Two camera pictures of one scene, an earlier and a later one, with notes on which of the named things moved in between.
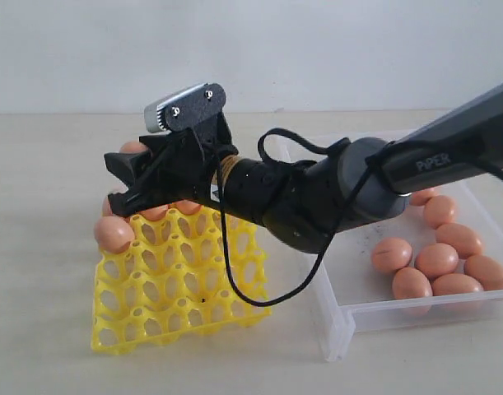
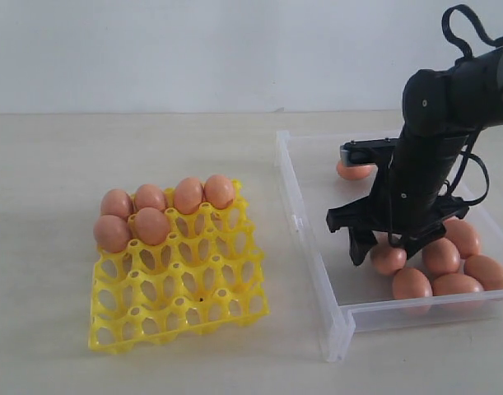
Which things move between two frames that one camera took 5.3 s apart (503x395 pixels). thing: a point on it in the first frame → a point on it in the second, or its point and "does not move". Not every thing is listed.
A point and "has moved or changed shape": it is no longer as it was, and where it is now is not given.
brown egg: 487,271 does not move
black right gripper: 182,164 → 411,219
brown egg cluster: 114,234 does not move
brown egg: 451,283 does not move
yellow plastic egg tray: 172,281 does not move
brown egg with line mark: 390,253 does not move
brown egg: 409,282 does not move
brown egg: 133,147 → 151,225
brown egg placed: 155,213 has moved or changed shape
